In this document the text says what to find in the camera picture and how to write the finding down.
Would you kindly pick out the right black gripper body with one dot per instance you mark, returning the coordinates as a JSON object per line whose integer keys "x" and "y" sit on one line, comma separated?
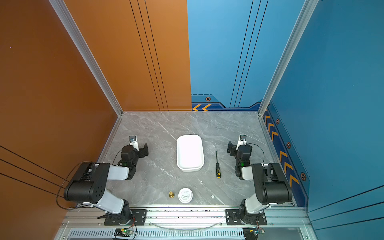
{"x": 231, "y": 148}

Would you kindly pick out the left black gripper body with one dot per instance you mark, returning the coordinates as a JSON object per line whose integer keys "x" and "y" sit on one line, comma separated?
{"x": 142, "y": 149}

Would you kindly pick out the black yellow screwdriver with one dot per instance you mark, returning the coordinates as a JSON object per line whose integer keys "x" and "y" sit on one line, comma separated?
{"x": 218, "y": 170}

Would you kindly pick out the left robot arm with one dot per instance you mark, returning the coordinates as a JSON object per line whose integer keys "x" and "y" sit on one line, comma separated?
{"x": 88, "y": 187}

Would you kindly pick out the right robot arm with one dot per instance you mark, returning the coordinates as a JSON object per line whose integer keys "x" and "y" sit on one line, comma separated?
{"x": 270, "y": 185}

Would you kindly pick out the white rectangular plastic bin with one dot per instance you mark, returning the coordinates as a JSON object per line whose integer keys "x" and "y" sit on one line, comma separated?
{"x": 190, "y": 154}

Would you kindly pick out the small brass fitting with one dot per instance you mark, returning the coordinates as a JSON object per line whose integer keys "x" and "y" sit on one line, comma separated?
{"x": 171, "y": 194}

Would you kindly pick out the round white lid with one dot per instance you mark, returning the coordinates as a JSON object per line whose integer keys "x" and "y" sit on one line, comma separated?
{"x": 185, "y": 195}

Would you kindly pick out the right circuit board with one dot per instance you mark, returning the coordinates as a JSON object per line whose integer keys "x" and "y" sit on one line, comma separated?
{"x": 252, "y": 233}

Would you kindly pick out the left green circuit board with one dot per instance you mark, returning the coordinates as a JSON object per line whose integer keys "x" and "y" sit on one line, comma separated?
{"x": 124, "y": 234}

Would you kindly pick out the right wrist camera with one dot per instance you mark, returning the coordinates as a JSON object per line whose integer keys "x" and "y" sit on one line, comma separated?
{"x": 241, "y": 140}

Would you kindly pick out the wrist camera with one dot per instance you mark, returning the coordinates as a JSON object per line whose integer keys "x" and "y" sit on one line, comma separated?
{"x": 241, "y": 140}
{"x": 134, "y": 142}

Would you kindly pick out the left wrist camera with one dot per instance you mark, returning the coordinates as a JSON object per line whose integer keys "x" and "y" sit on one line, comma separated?
{"x": 134, "y": 142}

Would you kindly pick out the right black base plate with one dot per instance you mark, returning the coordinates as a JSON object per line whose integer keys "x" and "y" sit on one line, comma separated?
{"x": 235, "y": 217}

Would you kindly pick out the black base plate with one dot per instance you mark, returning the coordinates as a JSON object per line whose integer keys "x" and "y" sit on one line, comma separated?
{"x": 135, "y": 217}
{"x": 235, "y": 217}

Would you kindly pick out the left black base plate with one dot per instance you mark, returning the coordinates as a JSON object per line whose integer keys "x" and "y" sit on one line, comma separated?
{"x": 135, "y": 217}

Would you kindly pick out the aluminium front rail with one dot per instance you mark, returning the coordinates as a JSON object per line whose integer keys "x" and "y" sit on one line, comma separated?
{"x": 188, "y": 223}

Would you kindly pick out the left aluminium corner post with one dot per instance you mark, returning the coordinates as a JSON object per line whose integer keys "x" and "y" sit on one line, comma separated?
{"x": 74, "y": 32}

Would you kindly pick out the aluminium corner post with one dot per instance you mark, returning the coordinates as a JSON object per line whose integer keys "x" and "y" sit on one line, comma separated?
{"x": 295, "y": 36}
{"x": 74, "y": 32}

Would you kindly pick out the right aluminium corner post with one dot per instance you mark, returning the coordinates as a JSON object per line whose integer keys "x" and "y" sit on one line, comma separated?
{"x": 295, "y": 36}

